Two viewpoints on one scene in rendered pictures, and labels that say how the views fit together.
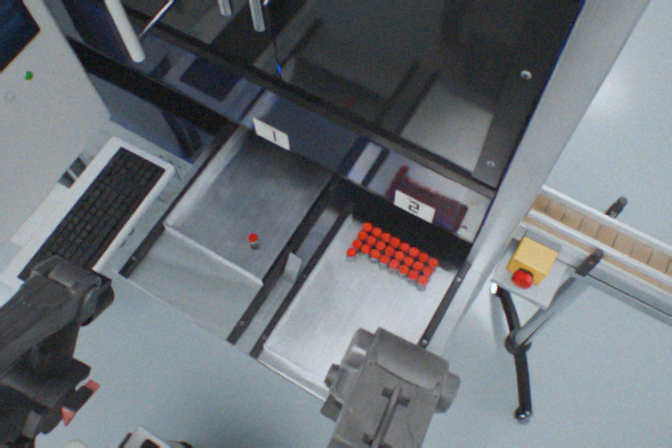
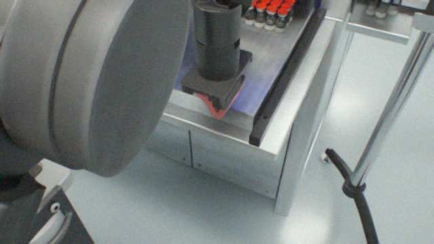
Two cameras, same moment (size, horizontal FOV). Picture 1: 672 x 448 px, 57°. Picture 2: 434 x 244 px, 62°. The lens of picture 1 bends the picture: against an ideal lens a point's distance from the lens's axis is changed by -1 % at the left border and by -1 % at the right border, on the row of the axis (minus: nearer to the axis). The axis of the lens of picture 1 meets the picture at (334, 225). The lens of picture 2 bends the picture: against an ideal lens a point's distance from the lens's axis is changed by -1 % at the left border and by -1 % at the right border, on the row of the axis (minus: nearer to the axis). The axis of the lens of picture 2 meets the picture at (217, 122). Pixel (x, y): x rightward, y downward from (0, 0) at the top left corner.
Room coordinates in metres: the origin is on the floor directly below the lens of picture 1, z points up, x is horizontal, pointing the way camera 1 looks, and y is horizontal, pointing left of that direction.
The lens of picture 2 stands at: (-0.20, 0.05, 1.31)
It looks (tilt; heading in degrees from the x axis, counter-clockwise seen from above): 48 degrees down; 351
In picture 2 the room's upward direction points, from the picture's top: straight up
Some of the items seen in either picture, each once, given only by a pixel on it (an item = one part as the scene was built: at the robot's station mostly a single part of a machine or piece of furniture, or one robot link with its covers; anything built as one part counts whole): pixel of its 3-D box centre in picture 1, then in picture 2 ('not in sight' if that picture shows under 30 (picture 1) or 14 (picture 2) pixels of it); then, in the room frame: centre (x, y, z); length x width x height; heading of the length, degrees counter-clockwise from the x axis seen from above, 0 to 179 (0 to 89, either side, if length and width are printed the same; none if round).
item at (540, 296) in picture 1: (531, 267); (381, 17); (0.45, -0.42, 0.87); 0.14 x 0.13 x 0.02; 146
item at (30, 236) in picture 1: (77, 214); not in sight; (0.68, 0.62, 0.79); 0.45 x 0.28 x 0.03; 148
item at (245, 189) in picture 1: (256, 193); not in sight; (0.66, 0.17, 0.90); 0.34 x 0.26 x 0.04; 146
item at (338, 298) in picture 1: (362, 309); (222, 43); (0.37, -0.05, 0.90); 0.34 x 0.26 x 0.04; 146
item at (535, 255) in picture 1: (532, 258); not in sight; (0.43, -0.38, 0.99); 0.08 x 0.07 x 0.07; 146
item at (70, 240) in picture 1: (92, 220); not in sight; (0.65, 0.57, 0.82); 0.40 x 0.14 x 0.02; 148
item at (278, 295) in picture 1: (279, 287); not in sight; (0.43, 0.12, 0.91); 0.14 x 0.03 x 0.06; 145
